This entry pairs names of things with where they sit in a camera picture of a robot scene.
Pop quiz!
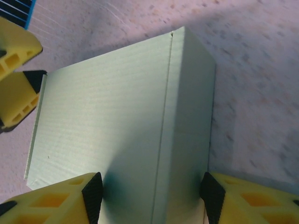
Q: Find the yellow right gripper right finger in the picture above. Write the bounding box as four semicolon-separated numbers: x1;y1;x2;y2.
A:
199;172;299;224

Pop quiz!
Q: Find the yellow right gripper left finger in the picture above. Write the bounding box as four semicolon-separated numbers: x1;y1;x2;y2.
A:
0;172;104;224

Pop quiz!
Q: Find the green paper box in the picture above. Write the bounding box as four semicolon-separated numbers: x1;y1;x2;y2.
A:
24;26;217;224

